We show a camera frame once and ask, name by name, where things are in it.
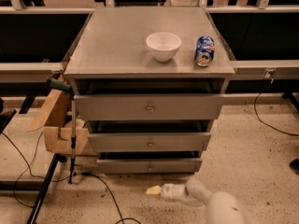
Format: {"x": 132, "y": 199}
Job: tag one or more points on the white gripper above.
{"x": 167, "y": 192}

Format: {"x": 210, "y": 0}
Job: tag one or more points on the grey bottom drawer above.
{"x": 149, "y": 166}

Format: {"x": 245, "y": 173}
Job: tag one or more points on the grey drawer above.
{"x": 149, "y": 166}
{"x": 149, "y": 106}
{"x": 146, "y": 142}

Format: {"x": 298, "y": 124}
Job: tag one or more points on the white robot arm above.
{"x": 221, "y": 207}

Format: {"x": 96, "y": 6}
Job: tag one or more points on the grey middle drawer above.
{"x": 146, "y": 142}

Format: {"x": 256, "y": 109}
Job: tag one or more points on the grey top drawer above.
{"x": 149, "y": 106}

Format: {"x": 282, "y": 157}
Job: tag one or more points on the grey drawer cabinet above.
{"x": 112, "y": 57}

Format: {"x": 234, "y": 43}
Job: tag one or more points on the cardboard box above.
{"x": 54, "y": 119}

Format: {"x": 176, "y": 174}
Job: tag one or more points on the white bowl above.
{"x": 163, "y": 46}

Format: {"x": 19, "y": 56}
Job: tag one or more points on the blue soda can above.
{"x": 204, "y": 52}

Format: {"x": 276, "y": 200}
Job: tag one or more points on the black table leg frame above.
{"x": 41, "y": 187}

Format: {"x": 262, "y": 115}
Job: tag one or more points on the green handled grabber stick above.
{"x": 72, "y": 125}

